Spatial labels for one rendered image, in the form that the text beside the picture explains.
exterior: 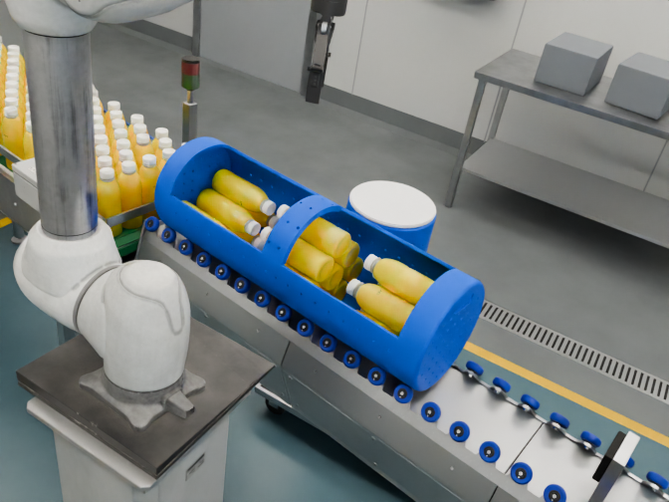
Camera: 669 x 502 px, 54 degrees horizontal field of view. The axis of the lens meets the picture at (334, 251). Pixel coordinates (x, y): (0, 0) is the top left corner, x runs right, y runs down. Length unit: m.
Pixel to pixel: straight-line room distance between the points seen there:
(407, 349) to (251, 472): 1.26
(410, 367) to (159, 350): 0.52
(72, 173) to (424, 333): 0.74
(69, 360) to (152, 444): 0.28
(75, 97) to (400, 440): 1.00
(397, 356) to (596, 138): 3.61
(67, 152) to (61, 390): 0.47
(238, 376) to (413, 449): 0.44
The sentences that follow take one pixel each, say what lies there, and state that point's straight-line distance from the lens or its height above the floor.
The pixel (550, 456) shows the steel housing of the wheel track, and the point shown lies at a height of 0.93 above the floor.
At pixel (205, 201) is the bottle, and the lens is 1.86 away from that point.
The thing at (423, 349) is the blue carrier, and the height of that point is 1.14.
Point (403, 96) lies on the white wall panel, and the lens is 5.23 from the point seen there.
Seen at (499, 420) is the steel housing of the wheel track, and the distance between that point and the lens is 1.61.
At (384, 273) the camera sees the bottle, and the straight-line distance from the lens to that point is 1.50.
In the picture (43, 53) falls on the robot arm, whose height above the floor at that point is 1.66.
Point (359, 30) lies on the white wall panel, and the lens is 5.30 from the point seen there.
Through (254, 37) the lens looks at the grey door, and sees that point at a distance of 5.82.
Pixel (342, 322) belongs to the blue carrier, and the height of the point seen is 1.09.
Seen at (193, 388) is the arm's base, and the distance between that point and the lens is 1.37.
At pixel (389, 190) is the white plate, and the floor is 1.04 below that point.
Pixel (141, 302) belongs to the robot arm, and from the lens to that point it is 1.19.
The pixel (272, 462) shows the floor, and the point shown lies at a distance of 2.57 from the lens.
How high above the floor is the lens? 2.04
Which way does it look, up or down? 34 degrees down
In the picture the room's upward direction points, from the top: 10 degrees clockwise
